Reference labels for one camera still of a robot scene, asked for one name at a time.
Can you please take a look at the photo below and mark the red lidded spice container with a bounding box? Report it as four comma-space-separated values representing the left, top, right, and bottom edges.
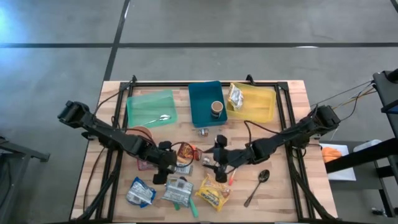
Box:
136, 157, 156, 171

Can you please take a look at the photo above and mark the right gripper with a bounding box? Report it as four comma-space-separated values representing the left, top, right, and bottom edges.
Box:
202, 134, 253, 184

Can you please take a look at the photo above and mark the orange handled utensil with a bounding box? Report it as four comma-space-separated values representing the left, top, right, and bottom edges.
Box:
228, 169, 238, 187

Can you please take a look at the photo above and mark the black metal stand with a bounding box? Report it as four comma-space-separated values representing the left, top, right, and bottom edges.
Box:
0, 134, 50, 224

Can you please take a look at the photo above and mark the yellow silver ramen packet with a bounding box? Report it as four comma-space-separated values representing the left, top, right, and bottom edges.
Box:
228, 83, 245, 112

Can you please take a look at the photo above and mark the light blue ramen packet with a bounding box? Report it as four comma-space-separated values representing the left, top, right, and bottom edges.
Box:
160, 176, 194, 208

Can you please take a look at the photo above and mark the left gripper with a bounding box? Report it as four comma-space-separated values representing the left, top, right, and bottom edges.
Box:
146, 141, 178, 185

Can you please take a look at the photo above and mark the black equipment cart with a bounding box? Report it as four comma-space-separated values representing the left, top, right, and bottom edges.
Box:
372, 68, 398, 138

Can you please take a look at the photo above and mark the orange brown snack packet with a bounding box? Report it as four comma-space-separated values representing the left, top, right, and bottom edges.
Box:
177, 142, 203, 162

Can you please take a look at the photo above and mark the black stand beam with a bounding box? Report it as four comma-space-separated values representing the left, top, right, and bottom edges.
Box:
325, 136, 398, 174

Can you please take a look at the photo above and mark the silver foil packet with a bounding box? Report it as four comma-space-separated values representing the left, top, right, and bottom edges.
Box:
175, 163, 194, 176

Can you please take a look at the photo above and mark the white plastic container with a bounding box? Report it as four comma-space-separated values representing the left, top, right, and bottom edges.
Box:
353, 139, 382, 153

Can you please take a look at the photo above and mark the yellow Maruchan ramen packet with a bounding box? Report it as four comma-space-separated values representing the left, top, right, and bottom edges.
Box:
195, 173, 233, 213

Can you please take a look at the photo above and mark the yellow translucent plastic bin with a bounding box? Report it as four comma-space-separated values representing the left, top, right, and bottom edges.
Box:
225, 82, 277, 124

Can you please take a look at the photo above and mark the teal handled utensil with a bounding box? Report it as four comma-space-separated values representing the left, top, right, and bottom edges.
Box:
188, 196, 200, 218

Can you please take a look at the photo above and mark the orange cloth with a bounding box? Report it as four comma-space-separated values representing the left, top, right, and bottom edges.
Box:
322, 146, 343, 163

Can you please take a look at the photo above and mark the blue white ramen packet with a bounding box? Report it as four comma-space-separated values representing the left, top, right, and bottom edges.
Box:
126, 176, 157, 208

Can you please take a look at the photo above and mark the white sheet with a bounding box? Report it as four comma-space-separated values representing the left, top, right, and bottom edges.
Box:
320, 142, 357, 182

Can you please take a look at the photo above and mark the black aluminium table frame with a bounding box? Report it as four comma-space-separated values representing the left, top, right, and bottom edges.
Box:
76, 74, 338, 223

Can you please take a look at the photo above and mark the furikake jar with tan lid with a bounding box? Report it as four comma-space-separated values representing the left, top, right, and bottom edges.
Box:
210, 100, 224, 119

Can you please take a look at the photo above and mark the blue plastic bin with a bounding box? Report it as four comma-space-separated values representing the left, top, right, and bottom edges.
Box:
188, 80, 228, 128

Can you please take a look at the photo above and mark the dark metal spoon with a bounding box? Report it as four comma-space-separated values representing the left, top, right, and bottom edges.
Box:
243, 169, 271, 208

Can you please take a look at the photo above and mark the green translucent plastic bin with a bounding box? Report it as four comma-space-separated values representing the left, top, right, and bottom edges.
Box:
126, 89, 178, 129

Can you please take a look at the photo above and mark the terracotta bowl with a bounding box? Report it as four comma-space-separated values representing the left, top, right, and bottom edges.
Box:
126, 125, 154, 140

